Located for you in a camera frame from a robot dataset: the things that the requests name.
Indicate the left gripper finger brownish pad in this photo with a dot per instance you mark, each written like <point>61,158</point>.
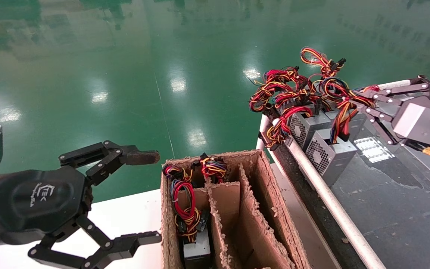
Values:
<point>146,157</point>

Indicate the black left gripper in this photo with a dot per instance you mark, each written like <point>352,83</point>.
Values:
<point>39,201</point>

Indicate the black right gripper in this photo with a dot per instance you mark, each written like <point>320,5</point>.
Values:
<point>429,100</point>

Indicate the black pipe joint connector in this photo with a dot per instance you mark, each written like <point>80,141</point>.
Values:
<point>422,77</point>

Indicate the cardboard divider insert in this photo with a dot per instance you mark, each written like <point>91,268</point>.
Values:
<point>226,201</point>

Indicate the brown cardboard box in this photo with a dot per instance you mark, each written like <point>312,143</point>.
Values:
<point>271,186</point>

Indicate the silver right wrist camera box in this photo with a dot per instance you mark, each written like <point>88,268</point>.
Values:
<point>420,123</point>

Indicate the white pipe post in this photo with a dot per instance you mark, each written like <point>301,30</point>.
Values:
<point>263,129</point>

